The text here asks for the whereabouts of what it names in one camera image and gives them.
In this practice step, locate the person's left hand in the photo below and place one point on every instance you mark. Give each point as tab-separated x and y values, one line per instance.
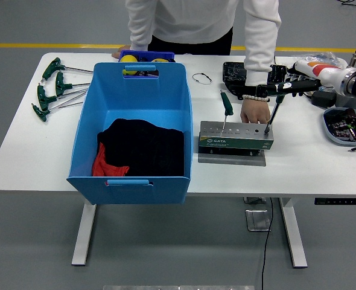
255	111

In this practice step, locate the person's right hand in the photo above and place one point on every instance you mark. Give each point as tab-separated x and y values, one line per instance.
120	51

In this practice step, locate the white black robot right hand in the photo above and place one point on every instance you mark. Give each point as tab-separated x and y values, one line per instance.
316	72

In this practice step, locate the grey metal hex key stand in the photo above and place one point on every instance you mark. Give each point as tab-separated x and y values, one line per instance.
235	142

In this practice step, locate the person's left forearm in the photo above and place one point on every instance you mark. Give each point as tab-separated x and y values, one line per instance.
258	66

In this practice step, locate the person's right forearm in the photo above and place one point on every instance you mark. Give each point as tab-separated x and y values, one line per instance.
138	33

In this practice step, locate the yellow ball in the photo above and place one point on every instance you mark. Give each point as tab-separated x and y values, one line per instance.
128	58

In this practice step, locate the black wristwatch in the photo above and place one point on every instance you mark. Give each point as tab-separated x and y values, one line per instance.
249	90

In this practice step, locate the small dark blue bin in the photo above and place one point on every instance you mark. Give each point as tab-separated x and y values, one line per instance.
148	54

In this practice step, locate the black power adapter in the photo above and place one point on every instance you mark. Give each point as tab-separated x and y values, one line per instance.
324	99

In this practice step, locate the yellow tape measure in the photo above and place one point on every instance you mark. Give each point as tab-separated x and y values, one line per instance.
160	60

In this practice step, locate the black cracked-screen device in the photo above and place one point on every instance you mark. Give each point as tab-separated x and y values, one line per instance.
233	72

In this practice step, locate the large light blue plastic bin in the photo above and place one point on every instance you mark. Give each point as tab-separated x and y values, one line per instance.
135	99

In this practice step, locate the electronic parts pile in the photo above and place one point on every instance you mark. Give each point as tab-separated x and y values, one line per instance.
344	127

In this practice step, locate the light blue shallow bowl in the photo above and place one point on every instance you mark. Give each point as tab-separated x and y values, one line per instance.
332	136

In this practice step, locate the person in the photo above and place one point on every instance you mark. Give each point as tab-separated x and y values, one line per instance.
190	18

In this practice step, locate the black cloth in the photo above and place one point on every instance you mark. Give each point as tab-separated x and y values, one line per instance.
141	145

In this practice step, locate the metal floor plate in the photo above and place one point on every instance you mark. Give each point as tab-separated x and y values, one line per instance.
258	220

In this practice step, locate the red cloth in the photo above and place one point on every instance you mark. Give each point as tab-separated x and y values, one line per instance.
101	166

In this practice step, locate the black table control panel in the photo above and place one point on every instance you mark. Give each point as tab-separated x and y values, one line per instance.
338	201

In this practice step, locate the white table leg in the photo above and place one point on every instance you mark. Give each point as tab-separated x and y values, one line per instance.
83	235
294	235

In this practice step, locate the grey bracket under table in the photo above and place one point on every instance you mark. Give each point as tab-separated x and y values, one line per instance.
253	200

